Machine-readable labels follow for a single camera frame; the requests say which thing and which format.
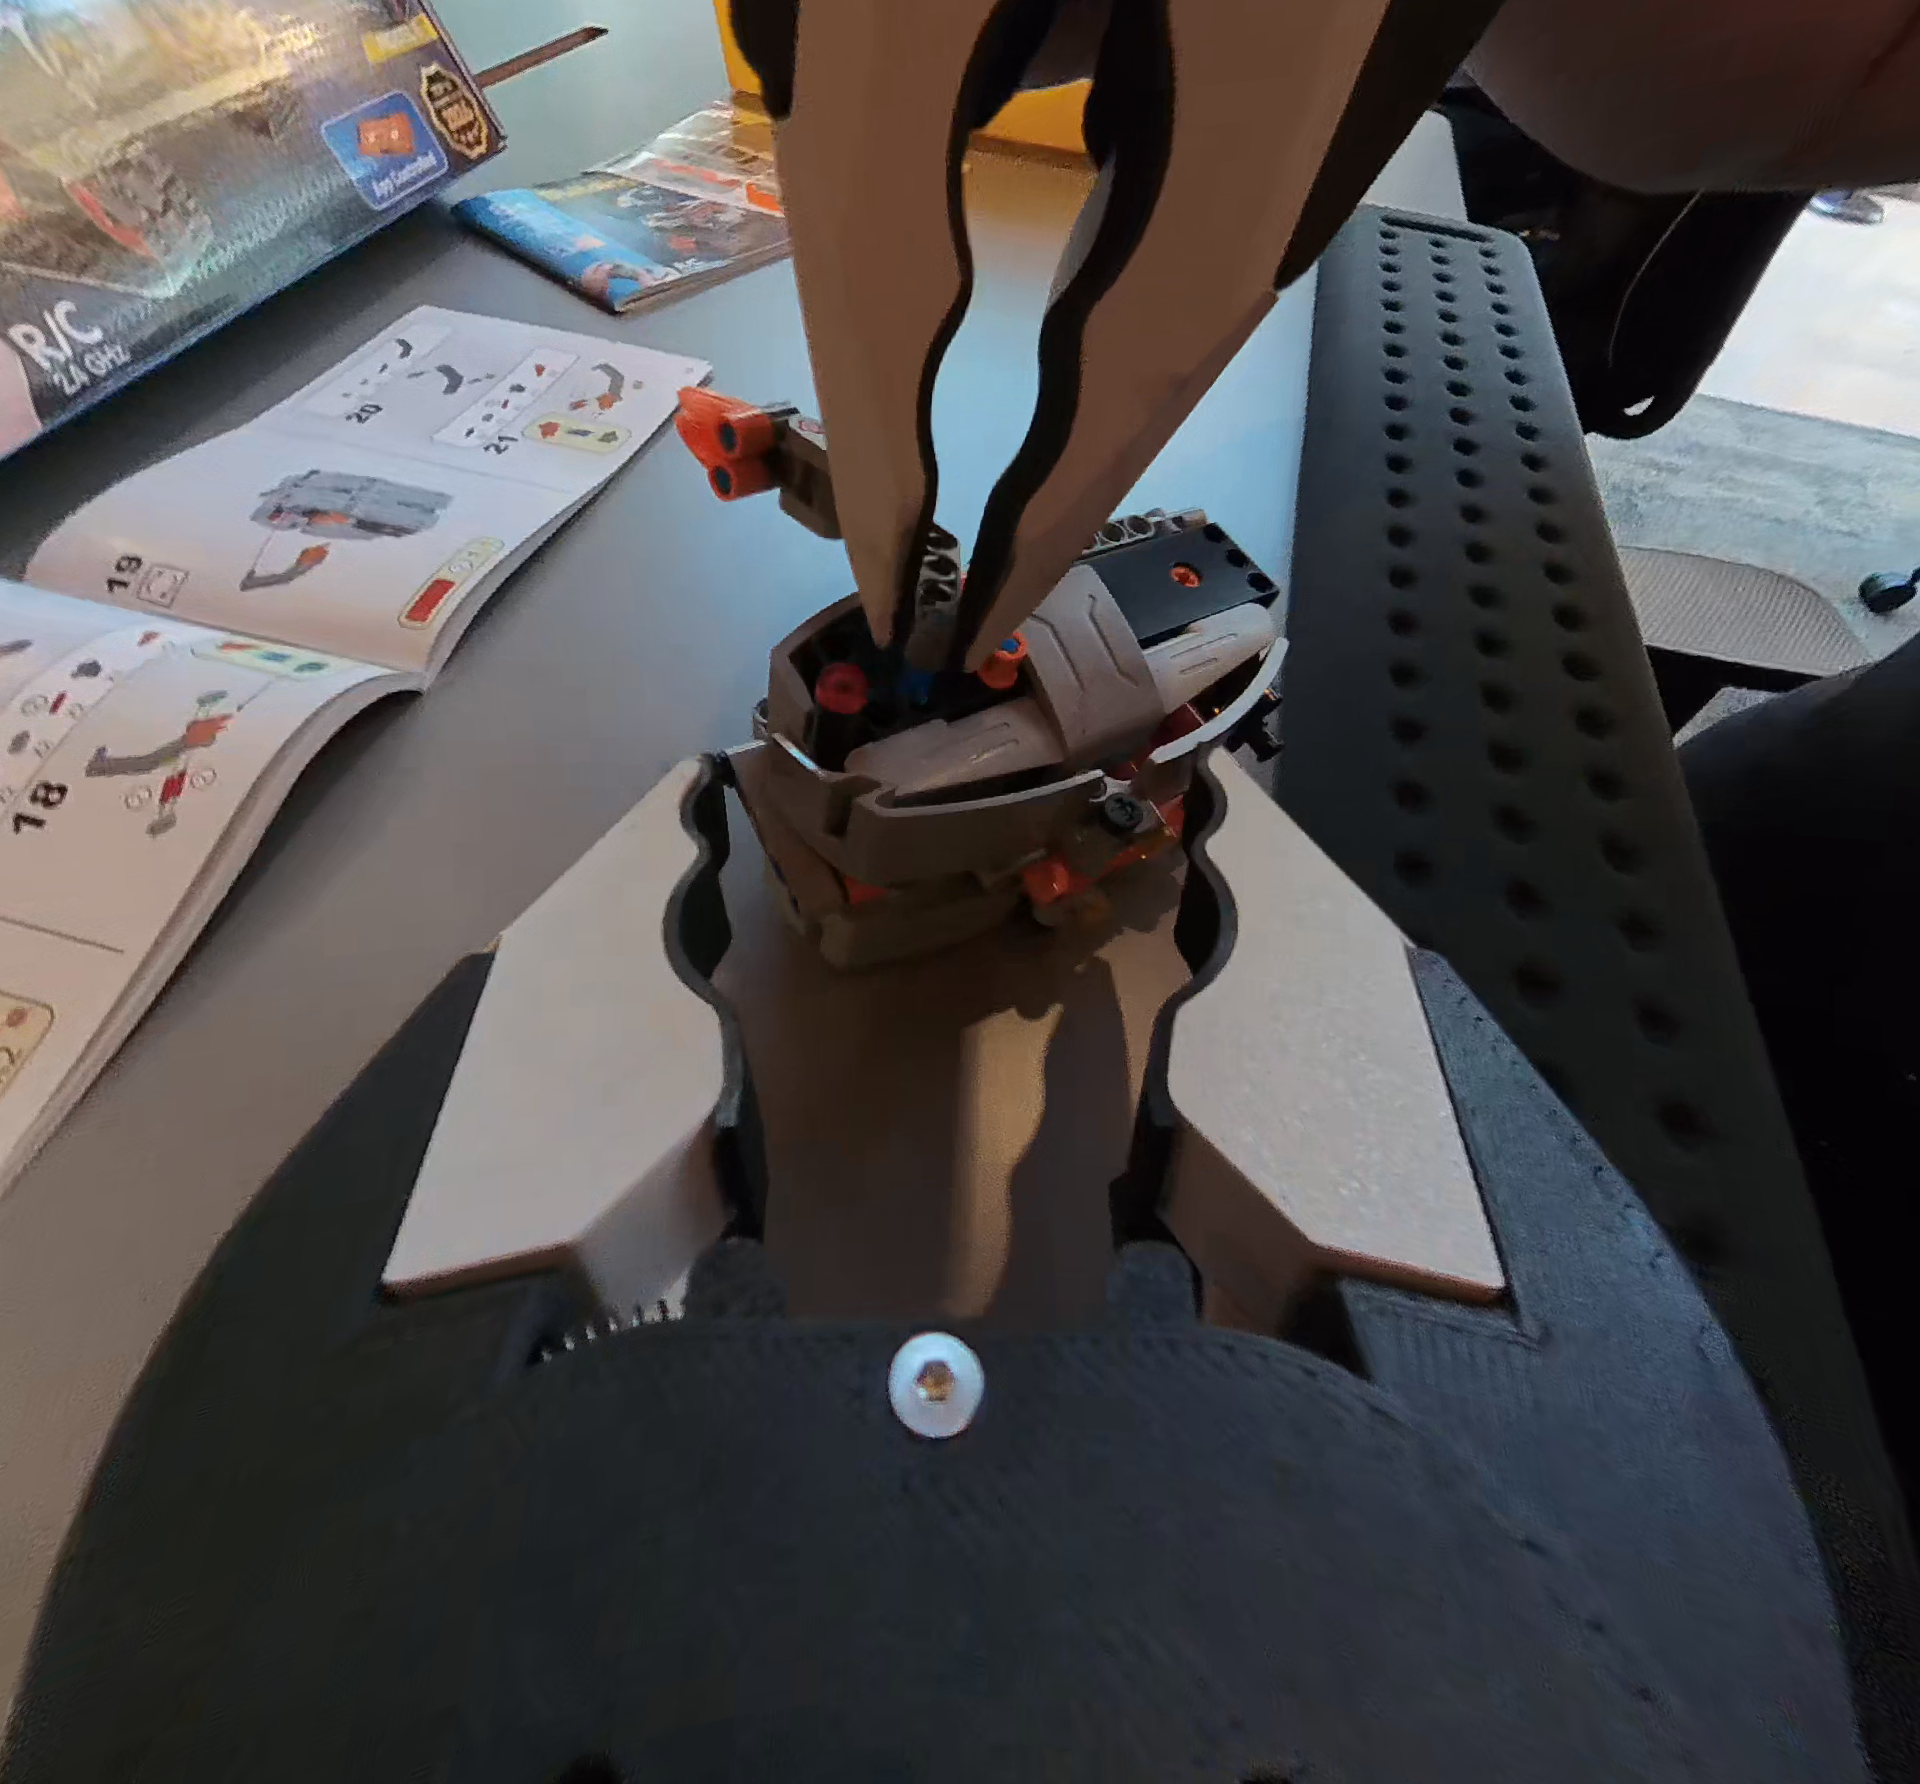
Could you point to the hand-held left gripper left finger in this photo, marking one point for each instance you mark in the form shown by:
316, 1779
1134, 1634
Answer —
570, 1079

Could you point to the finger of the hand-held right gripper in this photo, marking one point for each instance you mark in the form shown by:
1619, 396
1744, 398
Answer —
1216, 165
870, 165

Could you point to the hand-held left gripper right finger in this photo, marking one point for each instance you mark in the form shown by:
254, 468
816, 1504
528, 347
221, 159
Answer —
1320, 1064

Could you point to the grey toy robot assembly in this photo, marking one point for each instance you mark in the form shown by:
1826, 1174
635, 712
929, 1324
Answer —
960, 793

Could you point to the grey desk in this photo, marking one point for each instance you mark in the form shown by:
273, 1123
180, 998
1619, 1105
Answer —
600, 764

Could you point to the yellow storage bin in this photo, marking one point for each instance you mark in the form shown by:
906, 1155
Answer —
1034, 119

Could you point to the blue cover booklet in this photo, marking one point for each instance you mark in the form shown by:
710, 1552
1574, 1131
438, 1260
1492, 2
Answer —
630, 246

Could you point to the person's dark clothing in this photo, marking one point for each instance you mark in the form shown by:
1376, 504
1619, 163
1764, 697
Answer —
1831, 1064

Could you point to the open white instruction booklet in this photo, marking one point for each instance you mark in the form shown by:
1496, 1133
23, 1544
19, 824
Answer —
301, 583

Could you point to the blue robot kit box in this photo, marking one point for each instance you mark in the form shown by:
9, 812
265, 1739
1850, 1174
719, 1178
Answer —
196, 133

